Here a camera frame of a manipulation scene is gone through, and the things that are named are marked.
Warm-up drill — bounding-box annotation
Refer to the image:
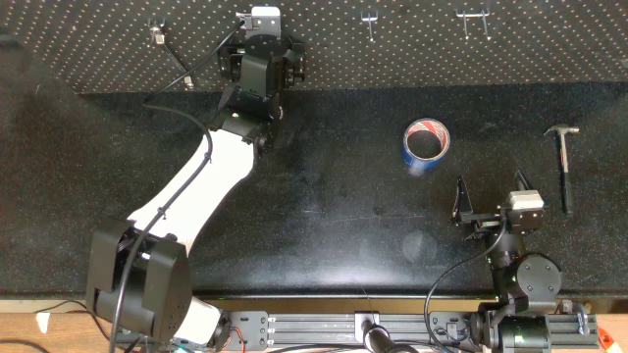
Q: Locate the roll of blue tape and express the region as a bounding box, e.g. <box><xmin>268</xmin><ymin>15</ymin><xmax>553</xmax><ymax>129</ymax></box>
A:
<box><xmin>401</xmin><ymin>117</ymin><xmax>451</xmax><ymax>172</ymax></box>

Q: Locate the hammer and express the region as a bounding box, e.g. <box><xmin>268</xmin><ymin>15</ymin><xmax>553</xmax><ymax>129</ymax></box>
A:
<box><xmin>543</xmin><ymin>124</ymin><xmax>581</xmax><ymax>216</ymax></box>

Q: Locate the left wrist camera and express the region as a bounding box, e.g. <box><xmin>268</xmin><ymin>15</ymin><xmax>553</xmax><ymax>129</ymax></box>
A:
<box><xmin>235</xmin><ymin>5</ymin><xmax>283</xmax><ymax>31</ymax></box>

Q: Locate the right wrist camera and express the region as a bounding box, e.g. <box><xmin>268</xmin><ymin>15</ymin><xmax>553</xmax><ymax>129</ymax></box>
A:
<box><xmin>500</xmin><ymin>189</ymin><xmax>547</xmax><ymax>234</ymax></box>

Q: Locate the black pegboard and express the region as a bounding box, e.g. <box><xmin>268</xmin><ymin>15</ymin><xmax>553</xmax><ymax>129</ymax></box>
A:
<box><xmin>0</xmin><ymin>0</ymin><xmax>628</xmax><ymax>94</ymax></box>

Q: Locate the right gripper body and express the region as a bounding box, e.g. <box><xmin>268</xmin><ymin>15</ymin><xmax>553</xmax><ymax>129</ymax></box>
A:
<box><xmin>450</xmin><ymin>210</ymin><xmax>506</xmax><ymax>241</ymax></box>

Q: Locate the wrench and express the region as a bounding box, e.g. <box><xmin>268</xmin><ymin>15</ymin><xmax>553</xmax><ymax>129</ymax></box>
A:
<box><xmin>150</xmin><ymin>26</ymin><xmax>196</xmax><ymax>90</ymax></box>

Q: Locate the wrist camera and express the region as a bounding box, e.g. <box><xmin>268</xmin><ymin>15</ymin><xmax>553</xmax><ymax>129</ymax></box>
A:
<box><xmin>235</xmin><ymin>5</ymin><xmax>283</xmax><ymax>31</ymax></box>
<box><xmin>500</xmin><ymin>189</ymin><xmax>547</xmax><ymax>234</ymax></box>

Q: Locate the mounting rail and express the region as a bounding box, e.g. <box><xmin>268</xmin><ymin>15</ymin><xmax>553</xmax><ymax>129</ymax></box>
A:
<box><xmin>215</xmin><ymin>308</ymin><xmax>602</xmax><ymax>353</ymax></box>

